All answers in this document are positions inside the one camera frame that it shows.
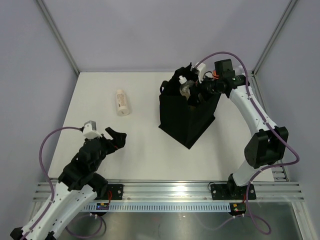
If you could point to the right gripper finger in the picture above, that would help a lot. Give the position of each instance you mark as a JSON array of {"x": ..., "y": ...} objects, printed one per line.
[
  {"x": 195, "y": 98},
  {"x": 187, "y": 72}
]

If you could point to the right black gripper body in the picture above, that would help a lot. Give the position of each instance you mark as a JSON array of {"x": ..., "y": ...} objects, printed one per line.
[{"x": 210, "y": 86}]

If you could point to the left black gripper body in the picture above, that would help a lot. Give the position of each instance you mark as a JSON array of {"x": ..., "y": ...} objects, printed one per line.
[{"x": 107, "y": 147}]

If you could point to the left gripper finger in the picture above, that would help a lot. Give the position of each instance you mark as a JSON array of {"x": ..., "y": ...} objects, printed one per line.
[
  {"x": 118, "y": 140},
  {"x": 114, "y": 134}
]

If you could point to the amber liquid soap bottle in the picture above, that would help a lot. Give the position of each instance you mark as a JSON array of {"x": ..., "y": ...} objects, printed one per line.
[{"x": 185, "y": 86}]

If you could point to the cream bottle with label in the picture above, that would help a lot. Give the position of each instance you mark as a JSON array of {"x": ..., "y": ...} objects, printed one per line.
[{"x": 122, "y": 106}]

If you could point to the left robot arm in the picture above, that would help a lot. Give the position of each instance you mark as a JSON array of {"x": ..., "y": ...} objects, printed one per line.
[{"x": 78, "y": 185}]

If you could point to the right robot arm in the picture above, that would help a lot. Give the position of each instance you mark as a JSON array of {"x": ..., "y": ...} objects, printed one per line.
[{"x": 268, "y": 141}]

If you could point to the black canvas bag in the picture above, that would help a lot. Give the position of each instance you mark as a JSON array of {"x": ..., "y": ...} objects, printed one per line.
[{"x": 185, "y": 123}]

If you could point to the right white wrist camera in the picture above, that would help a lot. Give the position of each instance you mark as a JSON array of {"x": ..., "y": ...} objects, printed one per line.
[{"x": 199, "y": 69}]

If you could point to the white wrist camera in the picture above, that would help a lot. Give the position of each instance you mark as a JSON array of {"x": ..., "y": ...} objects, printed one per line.
[
  {"x": 199, "y": 69},
  {"x": 89, "y": 130}
]

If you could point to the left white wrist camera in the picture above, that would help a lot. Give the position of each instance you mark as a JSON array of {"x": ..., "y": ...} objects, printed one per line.
[{"x": 89, "y": 130}]

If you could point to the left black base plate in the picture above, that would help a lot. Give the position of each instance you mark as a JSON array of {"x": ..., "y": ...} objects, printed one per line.
[{"x": 113, "y": 191}]

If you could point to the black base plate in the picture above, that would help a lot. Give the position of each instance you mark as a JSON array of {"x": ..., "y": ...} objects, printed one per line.
[
  {"x": 113, "y": 191},
  {"x": 221, "y": 191}
]

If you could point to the white slotted cable duct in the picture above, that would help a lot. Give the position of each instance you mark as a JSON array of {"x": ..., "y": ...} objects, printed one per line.
[{"x": 158, "y": 207}]

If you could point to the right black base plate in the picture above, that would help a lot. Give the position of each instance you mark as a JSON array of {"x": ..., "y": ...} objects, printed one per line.
[{"x": 221, "y": 191}]

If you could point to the right aluminium frame post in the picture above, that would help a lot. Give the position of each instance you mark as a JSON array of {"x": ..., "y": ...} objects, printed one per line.
[{"x": 274, "y": 36}]

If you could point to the aluminium frame post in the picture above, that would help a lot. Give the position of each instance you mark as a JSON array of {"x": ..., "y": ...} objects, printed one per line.
[
  {"x": 274, "y": 36},
  {"x": 50, "y": 22}
]

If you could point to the aluminium rail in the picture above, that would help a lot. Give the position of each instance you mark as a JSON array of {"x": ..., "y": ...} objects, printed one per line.
[{"x": 198, "y": 191}]

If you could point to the left aluminium frame post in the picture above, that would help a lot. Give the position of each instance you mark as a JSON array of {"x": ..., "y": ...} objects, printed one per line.
[{"x": 50, "y": 22}]

